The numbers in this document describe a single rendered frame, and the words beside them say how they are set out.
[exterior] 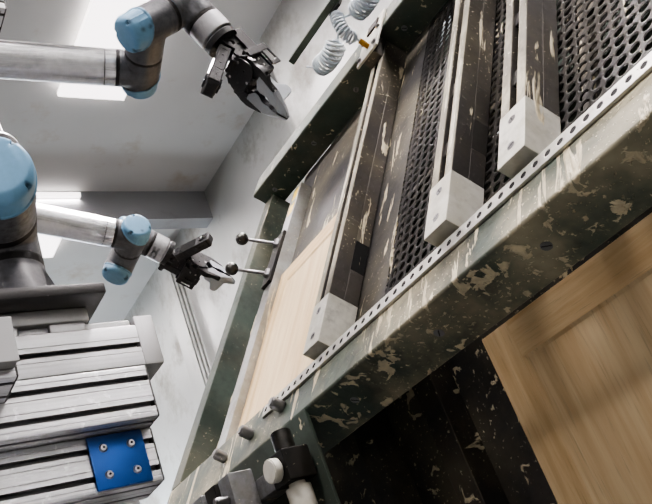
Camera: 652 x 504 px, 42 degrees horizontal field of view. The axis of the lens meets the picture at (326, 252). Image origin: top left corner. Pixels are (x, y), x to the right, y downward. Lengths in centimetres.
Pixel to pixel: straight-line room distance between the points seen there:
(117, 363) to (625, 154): 82
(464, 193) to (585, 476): 50
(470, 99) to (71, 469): 95
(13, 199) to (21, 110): 672
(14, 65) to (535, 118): 99
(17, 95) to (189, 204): 256
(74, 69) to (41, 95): 621
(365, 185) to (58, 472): 98
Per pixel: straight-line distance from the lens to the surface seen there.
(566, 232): 121
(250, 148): 891
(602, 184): 115
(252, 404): 205
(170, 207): 950
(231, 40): 173
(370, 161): 204
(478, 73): 173
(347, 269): 178
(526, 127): 130
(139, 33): 167
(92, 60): 177
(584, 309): 144
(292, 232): 249
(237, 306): 256
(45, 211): 219
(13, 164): 140
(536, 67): 146
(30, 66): 177
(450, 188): 142
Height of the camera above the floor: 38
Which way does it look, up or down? 25 degrees up
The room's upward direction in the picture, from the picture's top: 22 degrees counter-clockwise
